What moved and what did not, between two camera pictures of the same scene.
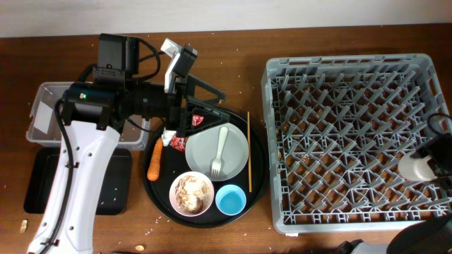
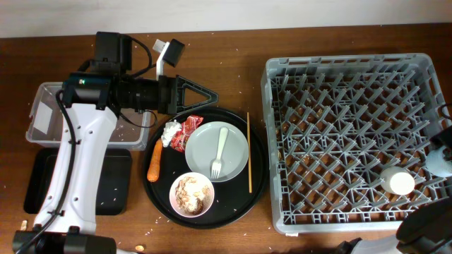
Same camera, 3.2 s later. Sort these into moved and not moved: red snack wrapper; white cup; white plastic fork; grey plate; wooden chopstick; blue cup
Moved: blue cup; white cup
Not moved: wooden chopstick; grey plate; white plastic fork; red snack wrapper
